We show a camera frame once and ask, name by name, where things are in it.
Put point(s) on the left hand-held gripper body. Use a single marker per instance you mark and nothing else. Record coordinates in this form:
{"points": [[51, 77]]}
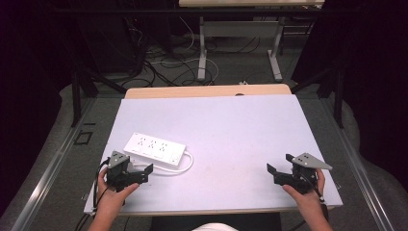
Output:
{"points": [[117, 174]]}

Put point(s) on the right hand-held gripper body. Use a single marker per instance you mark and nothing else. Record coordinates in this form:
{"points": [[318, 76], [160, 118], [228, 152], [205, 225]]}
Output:
{"points": [[301, 179]]}

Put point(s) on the person's right hand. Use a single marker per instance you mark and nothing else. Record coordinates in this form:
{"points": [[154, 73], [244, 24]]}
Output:
{"points": [[309, 200]]}

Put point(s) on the person's left hand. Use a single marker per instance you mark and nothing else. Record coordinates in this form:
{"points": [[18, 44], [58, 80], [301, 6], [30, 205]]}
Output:
{"points": [[110, 197]]}

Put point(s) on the white power strip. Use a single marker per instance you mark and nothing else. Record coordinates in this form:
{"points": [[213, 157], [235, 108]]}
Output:
{"points": [[155, 149]]}

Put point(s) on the white table mat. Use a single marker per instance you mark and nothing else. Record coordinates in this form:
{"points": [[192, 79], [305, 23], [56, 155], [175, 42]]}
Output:
{"points": [[224, 138]]}

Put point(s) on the black metal stand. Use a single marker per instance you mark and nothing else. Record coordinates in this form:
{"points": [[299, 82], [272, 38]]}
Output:
{"points": [[77, 96], [337, 96]]}

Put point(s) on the person's white clothing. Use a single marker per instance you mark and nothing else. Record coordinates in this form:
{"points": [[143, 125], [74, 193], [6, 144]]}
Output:
{"points": [[215, 227]]}

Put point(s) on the wooden table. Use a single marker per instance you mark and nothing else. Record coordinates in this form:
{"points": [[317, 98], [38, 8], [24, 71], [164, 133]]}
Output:
{"points": [[205, 91]]}

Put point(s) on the dark curtain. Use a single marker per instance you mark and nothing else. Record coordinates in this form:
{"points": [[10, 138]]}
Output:
{"points": [[375, 80], [29, 80]]}

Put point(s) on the desk with white legs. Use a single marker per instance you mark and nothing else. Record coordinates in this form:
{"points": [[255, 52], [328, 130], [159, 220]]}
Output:
{"points": [[239, 29]]}

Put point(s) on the black floor frame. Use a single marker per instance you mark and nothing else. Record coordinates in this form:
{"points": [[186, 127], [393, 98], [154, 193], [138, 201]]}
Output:
{"points": [[83, 138]]}

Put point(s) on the metal floor rail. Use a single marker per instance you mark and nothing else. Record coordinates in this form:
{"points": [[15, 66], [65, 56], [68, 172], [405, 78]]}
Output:
{"points": [[359, 173], [48, 173]]}

